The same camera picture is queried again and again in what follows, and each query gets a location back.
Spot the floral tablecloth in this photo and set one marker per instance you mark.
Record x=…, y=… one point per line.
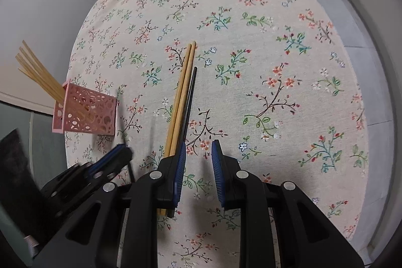
x=274, y=86

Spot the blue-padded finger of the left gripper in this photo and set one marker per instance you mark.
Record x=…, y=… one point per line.
x=110, y=158

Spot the pink perforated utensil holder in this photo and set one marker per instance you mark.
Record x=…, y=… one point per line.
x=85, y=111

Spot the black chopstick on table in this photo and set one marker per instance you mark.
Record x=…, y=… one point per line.
x=188, y=107

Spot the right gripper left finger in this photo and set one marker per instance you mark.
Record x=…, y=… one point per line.
x=167, y=181

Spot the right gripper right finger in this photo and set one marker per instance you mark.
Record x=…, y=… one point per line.
x=236, y=188

